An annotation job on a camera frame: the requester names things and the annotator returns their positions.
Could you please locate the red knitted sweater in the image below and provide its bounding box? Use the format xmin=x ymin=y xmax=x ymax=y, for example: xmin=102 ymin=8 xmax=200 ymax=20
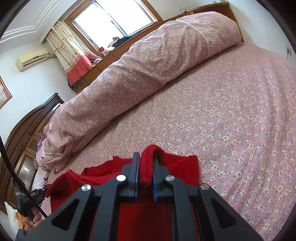
xmin=45 ymin=145 xmax=200 ymax=240

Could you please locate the clothes pile on windowsill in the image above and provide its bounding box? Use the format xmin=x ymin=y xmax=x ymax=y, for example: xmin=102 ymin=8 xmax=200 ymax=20
xmin=102 ymin=36 xmax=133 ymax=56

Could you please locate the person's left hand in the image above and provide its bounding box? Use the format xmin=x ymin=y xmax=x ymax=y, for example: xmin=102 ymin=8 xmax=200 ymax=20
xmin=23 ymin=208 xmax=44 ymax=232

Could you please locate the dark wooden headboard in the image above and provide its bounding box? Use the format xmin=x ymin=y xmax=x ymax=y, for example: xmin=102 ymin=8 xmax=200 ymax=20
xmin=0 ymin=92 xmax=65 ymax=215

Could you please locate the framed wedding photo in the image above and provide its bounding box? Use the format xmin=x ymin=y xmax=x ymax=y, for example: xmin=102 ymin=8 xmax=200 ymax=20
xmin=0 ymin=77 xmax=12 ymax=108

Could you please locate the rolled pink floral duvet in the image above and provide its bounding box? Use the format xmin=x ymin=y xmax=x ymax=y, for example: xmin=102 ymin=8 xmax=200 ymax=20
xmin=35 ymin=10 xmax=242 ymax=173

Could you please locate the long wooden low cabinet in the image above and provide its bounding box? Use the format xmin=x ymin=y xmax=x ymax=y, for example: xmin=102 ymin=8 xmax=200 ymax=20
xmin=74 ymin=3 xmax=243 ymax=93

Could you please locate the cream and red curtain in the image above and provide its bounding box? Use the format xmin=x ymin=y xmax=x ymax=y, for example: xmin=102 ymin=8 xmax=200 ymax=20
xmin=46 ymin=21 xmax=98 ymax=88

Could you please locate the white wall air conditioner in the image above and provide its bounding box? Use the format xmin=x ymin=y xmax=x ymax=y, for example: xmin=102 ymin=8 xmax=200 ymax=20
xmin=16 ymin=49 xmax=53 ymax=72

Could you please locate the wooden window frame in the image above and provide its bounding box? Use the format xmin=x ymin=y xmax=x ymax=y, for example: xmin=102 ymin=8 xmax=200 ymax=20
xmin=62 ymin=1 xmax=163 ymax=55

